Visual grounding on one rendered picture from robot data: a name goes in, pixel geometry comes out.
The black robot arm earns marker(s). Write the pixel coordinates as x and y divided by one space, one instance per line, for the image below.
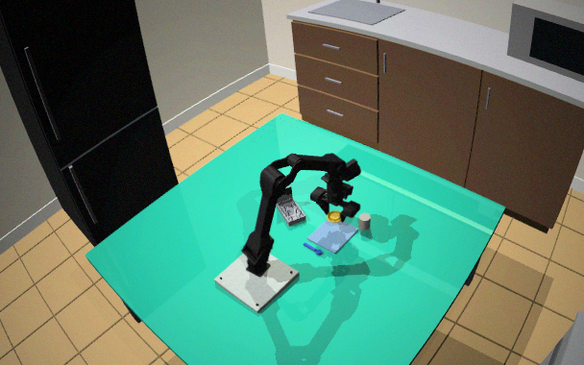
273 183

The gold round plate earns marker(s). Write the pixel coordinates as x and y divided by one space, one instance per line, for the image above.
334 216

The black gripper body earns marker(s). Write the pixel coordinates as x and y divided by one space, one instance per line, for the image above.
335 198

